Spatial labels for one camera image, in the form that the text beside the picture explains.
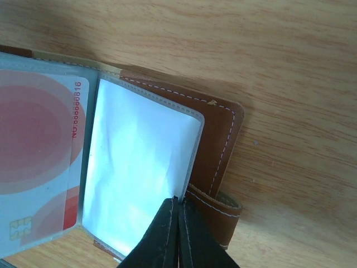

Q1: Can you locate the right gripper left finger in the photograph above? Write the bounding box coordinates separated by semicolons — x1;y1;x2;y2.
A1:
118;197;179;268

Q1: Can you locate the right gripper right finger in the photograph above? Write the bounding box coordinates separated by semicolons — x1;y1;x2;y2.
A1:
178;199;239;268

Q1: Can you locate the brown leather card holder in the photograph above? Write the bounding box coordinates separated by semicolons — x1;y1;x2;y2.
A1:
1;45;244;250

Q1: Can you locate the red circle white card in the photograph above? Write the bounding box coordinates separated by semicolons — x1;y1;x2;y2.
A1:
1;70;89;255

